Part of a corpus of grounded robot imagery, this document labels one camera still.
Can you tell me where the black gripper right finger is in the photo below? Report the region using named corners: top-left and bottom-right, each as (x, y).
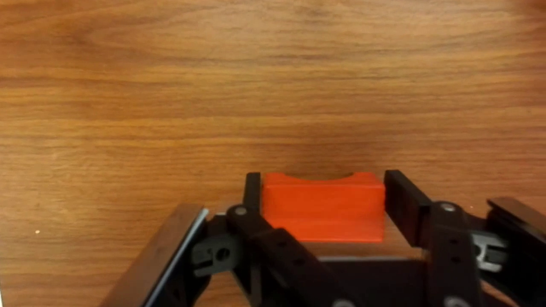
top-left (383, 168), bottom-right (546, 307)

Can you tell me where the orange arch toy block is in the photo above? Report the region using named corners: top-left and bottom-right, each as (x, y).
top-left (260, 170), bottom-right (387, 244)

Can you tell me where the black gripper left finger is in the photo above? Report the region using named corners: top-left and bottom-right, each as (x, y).
top-left (189, 170), bottom-right (356, 307)

